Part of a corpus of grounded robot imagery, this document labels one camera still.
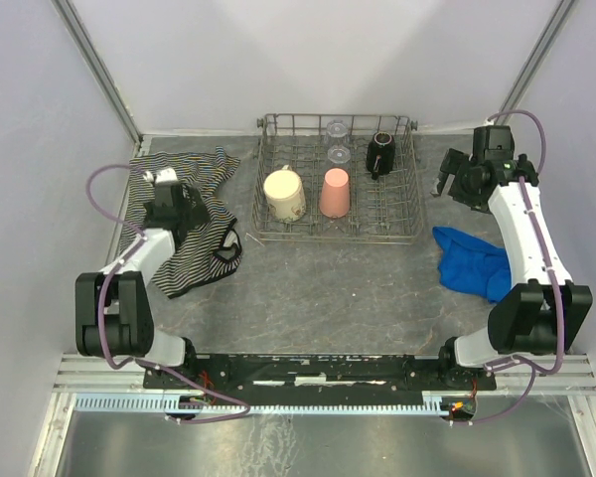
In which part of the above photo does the striped cloth garment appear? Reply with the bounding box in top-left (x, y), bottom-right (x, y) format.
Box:
top-left (125, 146), bottom-right (242, 299)

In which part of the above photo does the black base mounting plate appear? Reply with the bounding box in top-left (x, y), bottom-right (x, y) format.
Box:
top-left (142, 351), bottom-right (498, 398)

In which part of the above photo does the clear plastic cup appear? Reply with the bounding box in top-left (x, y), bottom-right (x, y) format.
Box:
top-left (325, 119), bottom-right (350, 147)
top-left (327, 145), bottom-right (351, 167)

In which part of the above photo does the light blue cable duct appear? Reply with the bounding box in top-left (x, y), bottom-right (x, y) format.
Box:
top-left (73, 392), bottom-right (450, 414)

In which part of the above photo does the grey wire dish rack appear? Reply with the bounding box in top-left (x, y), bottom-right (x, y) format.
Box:
top-left (252, 113), bottom-right (424, 244)

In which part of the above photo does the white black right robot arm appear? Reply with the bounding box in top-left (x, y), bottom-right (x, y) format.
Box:
top-left (432, 124), bottom-right (593, 375)

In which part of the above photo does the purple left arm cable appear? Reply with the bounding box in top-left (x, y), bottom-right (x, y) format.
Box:
top-left (86, 164), bottom-right (252, 426)

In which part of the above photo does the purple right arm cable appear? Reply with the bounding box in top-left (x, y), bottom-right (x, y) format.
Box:
top-left (486, 108), bottom-right (567, 426)

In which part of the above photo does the blue microfibre cloth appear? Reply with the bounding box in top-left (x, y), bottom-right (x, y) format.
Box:
top-left (432, 227), bottom-right (511, 303)

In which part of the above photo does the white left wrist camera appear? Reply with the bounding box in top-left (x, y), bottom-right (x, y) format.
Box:
top-left (142, 168), bottom-right (179, 187)

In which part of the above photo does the salmon pink plastic cup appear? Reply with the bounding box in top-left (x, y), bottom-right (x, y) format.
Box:
top-left (319, 168), bottom-right (351, 219)

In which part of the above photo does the black mug cream inside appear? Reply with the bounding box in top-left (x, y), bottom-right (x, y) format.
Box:
top-left (366, 131), bottom-right (396, 180)

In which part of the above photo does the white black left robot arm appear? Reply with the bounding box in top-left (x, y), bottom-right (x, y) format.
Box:
top-left (74, 181), bottom-right (210, 369)

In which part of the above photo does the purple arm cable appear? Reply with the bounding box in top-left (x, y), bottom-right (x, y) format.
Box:
top-left (86, 164), bottom-right (252, 426)
top-left (486, 108), bottom-right (567, 426)

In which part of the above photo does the christmas mug green inside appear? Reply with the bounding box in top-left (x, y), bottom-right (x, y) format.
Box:
top-left (263, 165), bottom-right (306, 223)

